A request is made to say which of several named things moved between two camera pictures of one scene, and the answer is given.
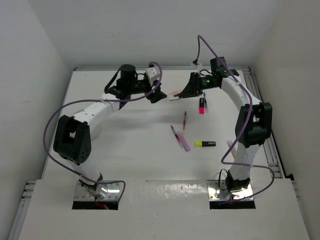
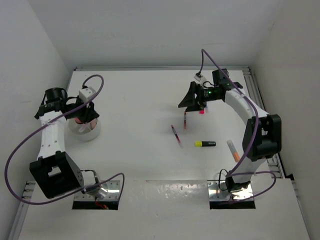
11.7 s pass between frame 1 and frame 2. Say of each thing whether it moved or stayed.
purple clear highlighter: moved
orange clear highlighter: stayed
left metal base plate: stayed
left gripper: moved
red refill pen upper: stayed
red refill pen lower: stayed
